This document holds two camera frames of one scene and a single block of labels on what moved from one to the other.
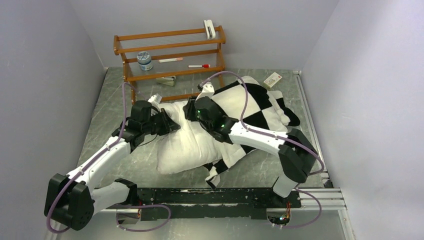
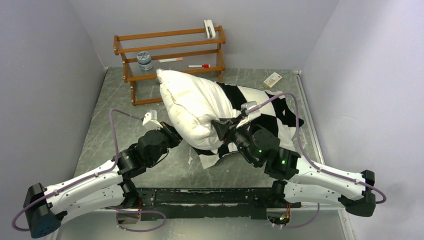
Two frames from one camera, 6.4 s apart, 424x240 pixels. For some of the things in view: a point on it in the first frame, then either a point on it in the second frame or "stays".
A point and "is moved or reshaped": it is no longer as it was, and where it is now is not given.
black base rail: (200, 204) stays
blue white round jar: (144, 61) stays
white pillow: (188, 148) → (191, 104)
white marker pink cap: (170, 60) stays
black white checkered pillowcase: (251, 103) is moved or reshaped
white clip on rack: (209, 23) stays
